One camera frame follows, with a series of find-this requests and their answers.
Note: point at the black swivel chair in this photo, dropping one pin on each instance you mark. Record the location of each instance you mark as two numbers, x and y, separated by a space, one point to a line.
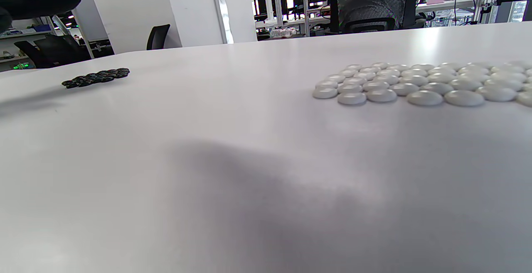
58 50

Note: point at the black side chair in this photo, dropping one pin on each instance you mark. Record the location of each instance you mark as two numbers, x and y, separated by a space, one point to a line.
158 37

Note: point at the small brown side table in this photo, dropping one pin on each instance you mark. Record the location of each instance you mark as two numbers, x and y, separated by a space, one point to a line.
282 38

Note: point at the group of white go stones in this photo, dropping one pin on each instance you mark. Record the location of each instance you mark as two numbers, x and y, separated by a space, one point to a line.
415 84

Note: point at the group of black go stones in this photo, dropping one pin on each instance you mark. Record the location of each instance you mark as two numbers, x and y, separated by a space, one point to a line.
97 77

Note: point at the clear plastic water bottle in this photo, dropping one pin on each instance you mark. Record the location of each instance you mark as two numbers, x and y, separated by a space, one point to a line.
282 33

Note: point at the black mesh office chair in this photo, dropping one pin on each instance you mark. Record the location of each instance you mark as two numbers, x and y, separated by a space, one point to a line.
370 3

